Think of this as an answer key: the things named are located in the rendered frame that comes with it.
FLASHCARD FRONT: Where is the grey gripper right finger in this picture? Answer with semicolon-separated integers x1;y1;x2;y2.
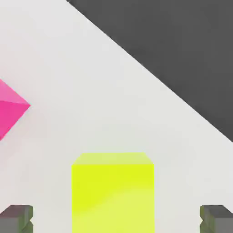
199;204;233;233

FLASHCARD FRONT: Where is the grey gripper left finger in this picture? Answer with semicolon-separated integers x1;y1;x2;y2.
0;204;34;233

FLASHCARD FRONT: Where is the small yellow cube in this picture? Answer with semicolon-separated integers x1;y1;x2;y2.
71;152;155;233

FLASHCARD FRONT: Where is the small pink cube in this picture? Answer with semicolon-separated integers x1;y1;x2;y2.
0;79;31;142

